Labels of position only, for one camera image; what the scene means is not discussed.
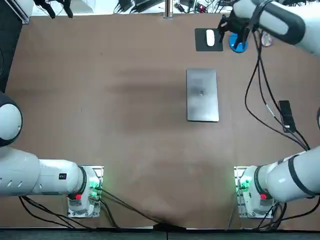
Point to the pink mesh pen cup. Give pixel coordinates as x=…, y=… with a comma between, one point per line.
x=266, y=41

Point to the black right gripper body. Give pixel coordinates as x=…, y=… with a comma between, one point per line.
x=236, y=23

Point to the black power adapter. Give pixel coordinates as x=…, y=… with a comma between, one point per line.
x=126, y=5

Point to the black mouse pad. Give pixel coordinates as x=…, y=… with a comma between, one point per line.
x=200, y=45

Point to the aluminium frame rail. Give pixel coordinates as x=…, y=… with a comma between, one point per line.
x=23, y=15

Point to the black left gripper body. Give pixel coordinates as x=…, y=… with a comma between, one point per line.
x=40, y=2

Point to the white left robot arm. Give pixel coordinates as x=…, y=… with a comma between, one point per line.
x=50, y=175

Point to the white computer mouse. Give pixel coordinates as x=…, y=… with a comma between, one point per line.
x=210, y=37

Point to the black phone with white label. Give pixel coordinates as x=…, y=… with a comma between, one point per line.
x=288, y=122

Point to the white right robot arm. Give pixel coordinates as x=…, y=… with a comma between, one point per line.
x=280, y=180

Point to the aluminium camera post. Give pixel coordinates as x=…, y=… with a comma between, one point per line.
x=168, y=7

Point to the grey laptop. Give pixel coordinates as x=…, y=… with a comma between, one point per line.
x=202, y=105

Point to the blue desk lamp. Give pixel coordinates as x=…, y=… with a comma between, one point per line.
x=242, y=47

